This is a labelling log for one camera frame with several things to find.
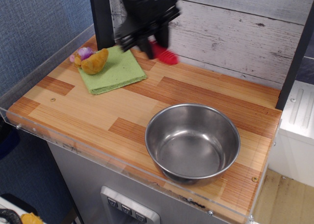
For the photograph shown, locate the black vertical post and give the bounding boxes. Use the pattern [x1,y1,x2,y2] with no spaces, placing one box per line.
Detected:
[90,0,115,50]
[276,4,314,110]

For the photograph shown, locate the clear acrylic table guard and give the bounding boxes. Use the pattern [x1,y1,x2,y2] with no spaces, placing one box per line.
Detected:
[0,24,283,224]

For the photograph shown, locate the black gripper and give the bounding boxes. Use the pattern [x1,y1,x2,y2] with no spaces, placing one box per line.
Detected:
[116,0,180,59]

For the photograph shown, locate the grey toy fridge cabinet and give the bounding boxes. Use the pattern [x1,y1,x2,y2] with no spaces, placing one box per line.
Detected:
[49,143,254,224]

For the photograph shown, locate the black vertical post left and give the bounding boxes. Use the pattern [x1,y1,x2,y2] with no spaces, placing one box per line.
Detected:
[90,0,115,50]

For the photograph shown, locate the grey dispenser button panel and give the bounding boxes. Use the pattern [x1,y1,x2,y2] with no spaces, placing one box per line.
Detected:
[100,186,161,224]

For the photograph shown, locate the silver metal bowl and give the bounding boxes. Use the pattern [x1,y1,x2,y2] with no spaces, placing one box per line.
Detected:
[145,103,240,185]

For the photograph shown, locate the yellow plush object bottom left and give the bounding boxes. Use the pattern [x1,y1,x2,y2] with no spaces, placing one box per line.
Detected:
[21,213,44,224]

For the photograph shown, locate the red handled metal fork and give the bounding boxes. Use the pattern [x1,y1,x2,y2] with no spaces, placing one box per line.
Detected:
[150,41,179,65]

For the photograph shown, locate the black vertical post right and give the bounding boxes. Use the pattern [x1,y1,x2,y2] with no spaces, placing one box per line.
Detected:
[276,4,314,110]

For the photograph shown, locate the white ribbed counter block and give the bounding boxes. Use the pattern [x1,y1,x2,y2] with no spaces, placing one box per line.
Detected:
[280,81,314,140]

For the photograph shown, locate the green folded cloth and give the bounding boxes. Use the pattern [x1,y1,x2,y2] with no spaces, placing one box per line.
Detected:
[78,46,147,95]

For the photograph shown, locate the brown plush toy with flower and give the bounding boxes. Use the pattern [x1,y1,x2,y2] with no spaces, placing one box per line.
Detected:
[69,47,109,75]

